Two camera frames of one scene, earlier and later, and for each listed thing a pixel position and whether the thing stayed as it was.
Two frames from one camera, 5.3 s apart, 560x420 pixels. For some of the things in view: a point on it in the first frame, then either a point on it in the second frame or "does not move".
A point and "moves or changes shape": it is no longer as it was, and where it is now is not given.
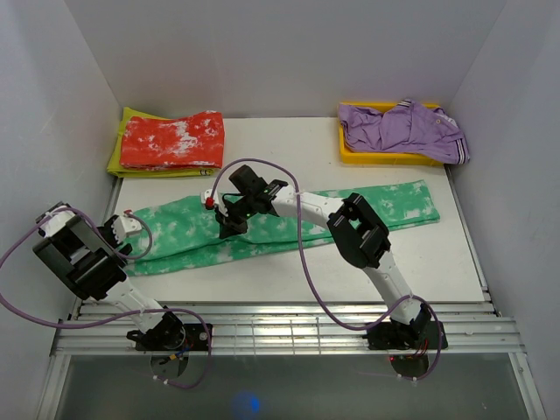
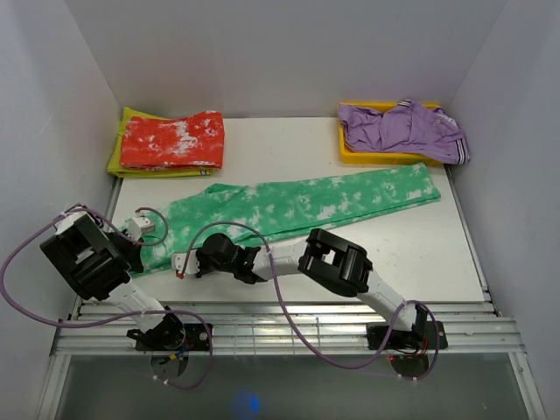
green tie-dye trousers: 194,234 moves or changes shape
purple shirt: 409,128 does not move
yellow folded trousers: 119,169 does not move
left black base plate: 172,336 does not move
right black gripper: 229,227 -> 202,267
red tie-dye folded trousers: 196,141 does not move
